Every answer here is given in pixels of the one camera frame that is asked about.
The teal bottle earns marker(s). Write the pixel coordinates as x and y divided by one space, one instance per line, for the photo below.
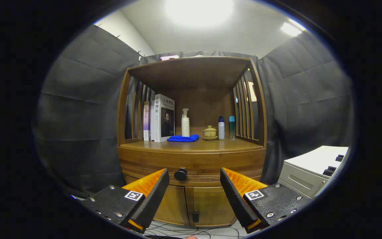
231 127

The white book with portrait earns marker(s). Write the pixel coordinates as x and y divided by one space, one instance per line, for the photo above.
164 116

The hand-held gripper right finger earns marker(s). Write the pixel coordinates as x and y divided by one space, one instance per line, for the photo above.
235 199

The blue folded cloth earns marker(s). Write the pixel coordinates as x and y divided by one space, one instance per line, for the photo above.
182 138

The white bottle with blue cap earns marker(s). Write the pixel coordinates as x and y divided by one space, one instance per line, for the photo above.
221 131

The wooden countertop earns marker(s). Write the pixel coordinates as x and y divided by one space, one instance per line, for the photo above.
217 145

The wooden cabinet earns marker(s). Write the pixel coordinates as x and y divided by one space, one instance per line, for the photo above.
204 93

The thin white book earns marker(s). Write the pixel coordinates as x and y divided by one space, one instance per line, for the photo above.
152 122

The yellow lidded teacup with saucer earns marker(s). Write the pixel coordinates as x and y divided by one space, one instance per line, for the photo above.
209 132

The black drawer knob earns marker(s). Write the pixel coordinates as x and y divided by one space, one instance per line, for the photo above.
180 174

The wooden cabinet door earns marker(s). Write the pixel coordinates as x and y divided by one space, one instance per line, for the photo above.
211 202
174 205

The small black door lock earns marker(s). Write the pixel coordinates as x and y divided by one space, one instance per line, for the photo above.
195 216

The wooden drawer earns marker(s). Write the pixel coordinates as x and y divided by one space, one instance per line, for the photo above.
151 162

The small ceiling light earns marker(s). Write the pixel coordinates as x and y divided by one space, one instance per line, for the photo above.
290 29

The white pump bottle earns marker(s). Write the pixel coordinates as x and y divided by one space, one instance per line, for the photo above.
185 127

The large ceiling light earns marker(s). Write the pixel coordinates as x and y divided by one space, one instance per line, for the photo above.
199 11

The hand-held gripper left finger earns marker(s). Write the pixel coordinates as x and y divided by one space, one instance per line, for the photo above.
154 199

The purple book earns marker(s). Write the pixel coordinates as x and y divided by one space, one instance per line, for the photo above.
146 121

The grey white filing cabinet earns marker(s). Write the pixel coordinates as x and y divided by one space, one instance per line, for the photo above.
310 162

